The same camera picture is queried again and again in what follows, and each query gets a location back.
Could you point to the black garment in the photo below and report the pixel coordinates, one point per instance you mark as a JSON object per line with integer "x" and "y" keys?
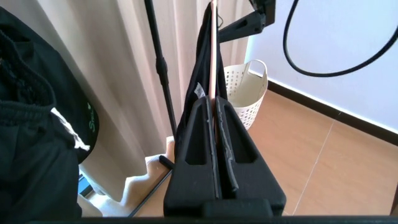
{"x": 202, "y": 62}

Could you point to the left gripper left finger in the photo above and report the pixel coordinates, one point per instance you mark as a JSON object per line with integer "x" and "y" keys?
{"x": 186, "y": 183}

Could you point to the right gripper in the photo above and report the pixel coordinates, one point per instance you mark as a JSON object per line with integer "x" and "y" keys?
{"x": 269, "y": 11}

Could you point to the black clothes rack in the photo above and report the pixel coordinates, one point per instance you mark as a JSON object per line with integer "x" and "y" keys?
{"x": 161, "y": 68}

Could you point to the white laundry basket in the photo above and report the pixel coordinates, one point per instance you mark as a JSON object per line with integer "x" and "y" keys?
{"x": 248, "y": 90}

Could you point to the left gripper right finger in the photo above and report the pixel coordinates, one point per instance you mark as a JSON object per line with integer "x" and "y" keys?
{"x": 258, "y": 183}

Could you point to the beige curtain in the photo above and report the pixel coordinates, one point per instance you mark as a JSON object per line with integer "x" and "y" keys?
{"x": 118, "y": 62}

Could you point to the pink clothes hanger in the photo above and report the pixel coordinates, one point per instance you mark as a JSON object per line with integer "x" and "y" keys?
{"x": 213, "y": 46}

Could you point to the window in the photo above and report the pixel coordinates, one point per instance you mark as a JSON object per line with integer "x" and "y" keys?
{"x": 84, "y": 185}

